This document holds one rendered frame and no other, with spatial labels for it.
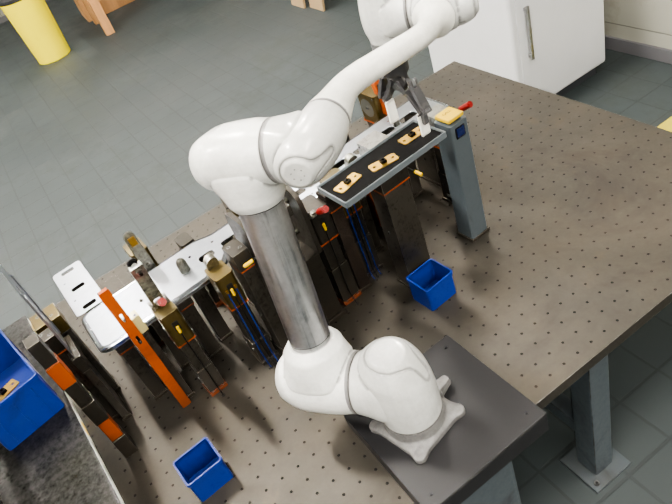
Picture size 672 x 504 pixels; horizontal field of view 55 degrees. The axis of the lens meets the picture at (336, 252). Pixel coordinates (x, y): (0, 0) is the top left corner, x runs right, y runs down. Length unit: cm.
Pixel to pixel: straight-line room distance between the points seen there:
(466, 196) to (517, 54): 180
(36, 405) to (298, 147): 96
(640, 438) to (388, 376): 126
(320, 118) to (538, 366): 93
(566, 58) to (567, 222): 198
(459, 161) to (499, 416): 77
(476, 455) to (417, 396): 21
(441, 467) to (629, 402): 114
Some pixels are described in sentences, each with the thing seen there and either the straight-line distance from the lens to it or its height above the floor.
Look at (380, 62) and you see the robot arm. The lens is 146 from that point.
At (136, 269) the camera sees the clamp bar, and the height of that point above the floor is 121.
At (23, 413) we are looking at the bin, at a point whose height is 110.
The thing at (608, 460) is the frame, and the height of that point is 4.
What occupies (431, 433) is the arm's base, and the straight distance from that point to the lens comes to 162.
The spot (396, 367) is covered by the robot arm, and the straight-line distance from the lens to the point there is 146.
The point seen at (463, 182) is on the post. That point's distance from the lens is 203.
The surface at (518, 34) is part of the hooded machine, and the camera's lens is 372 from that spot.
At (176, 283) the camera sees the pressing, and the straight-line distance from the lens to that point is 199.
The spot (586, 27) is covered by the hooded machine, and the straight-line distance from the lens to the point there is 412.
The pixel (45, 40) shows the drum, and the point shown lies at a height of 25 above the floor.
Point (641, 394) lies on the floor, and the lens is 262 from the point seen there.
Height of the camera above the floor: 214
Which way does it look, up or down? 39 degrees down
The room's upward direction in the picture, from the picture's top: 22 degrees counter-clockwise
